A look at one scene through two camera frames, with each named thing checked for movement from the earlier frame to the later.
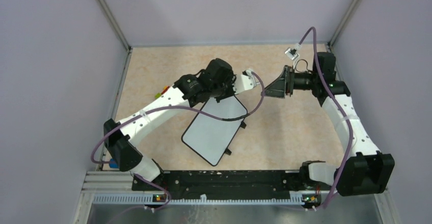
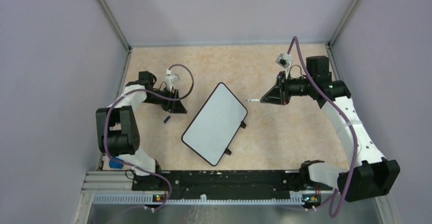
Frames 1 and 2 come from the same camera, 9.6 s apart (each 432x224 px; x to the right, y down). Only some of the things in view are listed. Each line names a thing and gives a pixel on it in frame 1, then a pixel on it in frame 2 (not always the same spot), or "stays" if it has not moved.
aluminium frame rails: x=97 y=182 stays
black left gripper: x=230 y=80 to x=175 y=106
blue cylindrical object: x=112 y=164 stays
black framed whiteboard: x=210 y=138 stays
